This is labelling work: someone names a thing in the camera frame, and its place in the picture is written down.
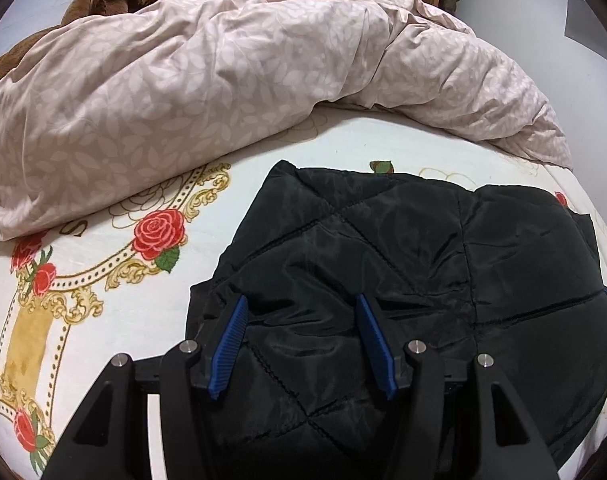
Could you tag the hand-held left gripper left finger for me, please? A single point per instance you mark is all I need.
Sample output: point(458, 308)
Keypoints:
point(228, 345)

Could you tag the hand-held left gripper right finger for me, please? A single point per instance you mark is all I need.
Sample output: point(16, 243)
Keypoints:
point(376, 340)

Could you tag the black quilted jacket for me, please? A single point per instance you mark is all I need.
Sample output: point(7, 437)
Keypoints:
point(408, 250)

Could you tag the rose-print bed sheet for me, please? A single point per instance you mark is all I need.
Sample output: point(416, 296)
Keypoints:
point(108, 320)

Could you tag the pink leaf-print duvet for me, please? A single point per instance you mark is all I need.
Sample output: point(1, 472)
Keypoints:
point(208, 85)

